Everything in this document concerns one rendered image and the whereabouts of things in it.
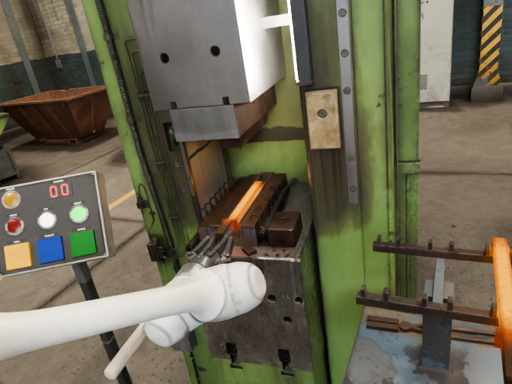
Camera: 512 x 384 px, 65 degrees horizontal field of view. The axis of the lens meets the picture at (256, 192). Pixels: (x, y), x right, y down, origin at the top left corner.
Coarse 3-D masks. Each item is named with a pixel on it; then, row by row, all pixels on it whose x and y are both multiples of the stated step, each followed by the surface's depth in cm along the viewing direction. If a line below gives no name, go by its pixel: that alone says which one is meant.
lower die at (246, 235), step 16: (256, 176) 160; (272, 176) 157; (240, 192) 148; (272, 192) 143; (224, 208) 137; (208, 224) 130; (240, 224) 124; (256, 224) 124; (240, 240) 126; (256, 240) 124
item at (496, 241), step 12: (492, 240) 93; (504, 240) 92; (492, 252) 92; (504, 252) 88; (504, 264) 84; (504, 276) 81; (504, 288) 78; (504, 300) 75; (504, 312) 72; (504, 324) 70; (504, 336) 67; (504, 348) 65; (504, 360) 63; (504, 372) 63
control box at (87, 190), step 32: (0, 192) 126; (32, 192) 127; (64, 192) 127; (96, 192) 127; (0, 224) 125; (32, 224) 125; (64, 224) 126; (96, 224) 126; (0, 256) 124; (32, 256) 124; (96, 256) 125
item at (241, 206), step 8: (256, 184) 147; (248, 192) 142; (256, 192) 143; (248, 200) 135; (240, 208) 131; (232, 216) 126; (240, 216) 128; (224, 224) 120; (216, 232) 116; (224, 232) 116
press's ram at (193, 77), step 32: (128, 0) 104; (160, 0) 101; (192, 0) 99; (224, 0) 97; (256, 0) 111; (160, 32) 105; (192, 32) 102; (224, 32) 100; (256, 32) 111; (160, 64) 109; (192, 64) 106; (224, 64) 104; (256, 64) 110; (160, 96) 113; (192, 96) 110; (224, 96) 107; (256, 96) 110
